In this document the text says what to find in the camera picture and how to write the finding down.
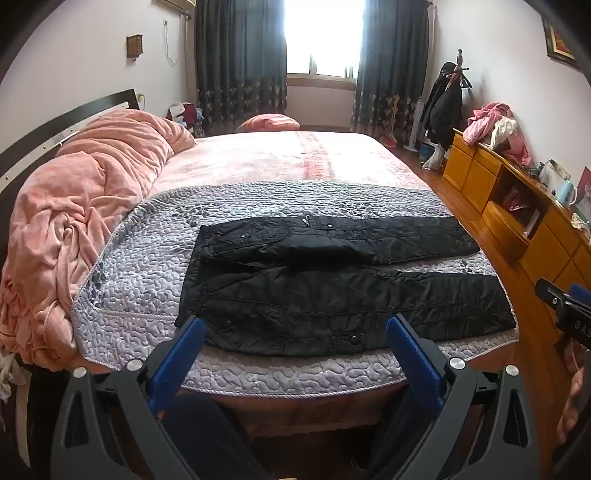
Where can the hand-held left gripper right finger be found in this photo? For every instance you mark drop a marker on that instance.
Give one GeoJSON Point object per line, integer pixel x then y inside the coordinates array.
{"type": "Point", "coordinates": [413, 357]}

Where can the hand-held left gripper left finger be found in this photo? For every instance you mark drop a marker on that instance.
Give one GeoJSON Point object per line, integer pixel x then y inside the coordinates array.
{"type": "Point", "coordinates": [181, 357]}

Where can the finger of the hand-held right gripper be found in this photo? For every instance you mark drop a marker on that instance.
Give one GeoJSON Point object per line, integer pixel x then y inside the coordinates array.
{"type": "Point", "coordinates": [556, 297]}

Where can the black pants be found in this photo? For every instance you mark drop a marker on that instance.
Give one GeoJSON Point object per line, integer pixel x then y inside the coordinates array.
{"type": "Point", "coordinates": [332, 295]}

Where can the person's right hand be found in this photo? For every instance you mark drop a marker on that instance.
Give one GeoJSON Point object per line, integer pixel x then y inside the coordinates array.
{"type": "Point", "coordinates": [575, 406]}

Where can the person's leg in dark trousers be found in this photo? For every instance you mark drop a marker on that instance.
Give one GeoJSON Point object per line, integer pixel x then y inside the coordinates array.
{"type": "Point", "coordinates": [401, 447]}
{"type": "Point", "coordinates": [212, 438]}

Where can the light blue kettle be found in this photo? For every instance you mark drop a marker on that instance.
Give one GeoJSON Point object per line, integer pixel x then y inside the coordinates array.
{"type": "Point", "coordinates": [565, 193]}

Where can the grey quilted bedspread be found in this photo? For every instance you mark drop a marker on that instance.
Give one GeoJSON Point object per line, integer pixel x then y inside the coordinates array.
{"type": "Point", "coordinates": [152, 240]}

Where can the yellow wooden dresser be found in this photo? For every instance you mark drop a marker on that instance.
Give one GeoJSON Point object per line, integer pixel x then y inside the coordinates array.
{"type": "Point", "coordinates": [480, 180]}

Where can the white garment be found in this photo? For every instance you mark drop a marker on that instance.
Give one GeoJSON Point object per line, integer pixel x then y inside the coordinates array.
{"type": "Point", "coordinates": [502, 131]}

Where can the white crumpled cloth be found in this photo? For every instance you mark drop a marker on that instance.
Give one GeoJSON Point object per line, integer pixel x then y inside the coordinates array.
{"type": "Point", "coordinates": [7, 376]}

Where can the white plastic bag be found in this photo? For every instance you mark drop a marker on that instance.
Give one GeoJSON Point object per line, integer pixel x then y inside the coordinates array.
{"type": "Point", "coordinates": [433, 159]}

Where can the pink fleece blanket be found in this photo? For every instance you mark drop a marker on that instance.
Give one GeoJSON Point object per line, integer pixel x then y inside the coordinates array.
{"type": "Point", "coordinates": [78, 203]}

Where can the pile of pink clothes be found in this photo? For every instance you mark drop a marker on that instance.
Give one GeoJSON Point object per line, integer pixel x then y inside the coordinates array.
{"type": "Point", "coordinates": [485, 122]}

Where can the coat rack with dark coats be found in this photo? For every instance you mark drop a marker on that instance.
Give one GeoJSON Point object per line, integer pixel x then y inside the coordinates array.
{"type": "Point", "coordinates": [445, 106]}

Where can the white tower fan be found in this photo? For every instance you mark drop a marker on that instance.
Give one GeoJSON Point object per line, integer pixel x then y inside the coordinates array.
{"type": "Point", "coordinates": [417, 124]}

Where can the bed with pink sheet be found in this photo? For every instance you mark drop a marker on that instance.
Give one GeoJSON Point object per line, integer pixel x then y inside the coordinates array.
{"type": "Point", "coordinates": [286, 157]}

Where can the clutter of red and blue things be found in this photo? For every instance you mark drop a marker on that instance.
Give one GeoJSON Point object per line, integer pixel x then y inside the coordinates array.
{"type": "Point", "coordinates": [187, 115]}

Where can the pink cushion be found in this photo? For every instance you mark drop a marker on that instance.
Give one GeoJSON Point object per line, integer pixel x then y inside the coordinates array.
{"type": "Point", "coordinates": [268, 123]}

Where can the dark wooden headboard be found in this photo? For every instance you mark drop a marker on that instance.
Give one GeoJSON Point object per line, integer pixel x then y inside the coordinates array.
{"type": "Point", "coordinates": [41, 134]}

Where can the dark patterned curtain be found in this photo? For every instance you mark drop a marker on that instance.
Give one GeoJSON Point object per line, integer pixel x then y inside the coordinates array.
{"type": "Point", "coordinates": [235, 60]}
{"type": "Point", "coordinates": [392, 60]}

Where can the bright window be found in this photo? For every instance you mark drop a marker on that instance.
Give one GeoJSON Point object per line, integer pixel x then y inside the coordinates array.
{"type": "Point", "coordinates": [323, 37]}

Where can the framed wall picture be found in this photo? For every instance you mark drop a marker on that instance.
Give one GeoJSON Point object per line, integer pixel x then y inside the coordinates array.
{"type": "Point", "coordinates": [559, 44]}

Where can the small wooden wall box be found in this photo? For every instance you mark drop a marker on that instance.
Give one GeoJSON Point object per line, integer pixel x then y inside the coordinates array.
{"type": "Point", "coordinates": [134, 46]}

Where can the wall air conditioner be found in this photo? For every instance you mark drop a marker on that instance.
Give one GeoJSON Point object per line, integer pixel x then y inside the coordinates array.
{"type": "Point", "coordinates": [178, 3]}

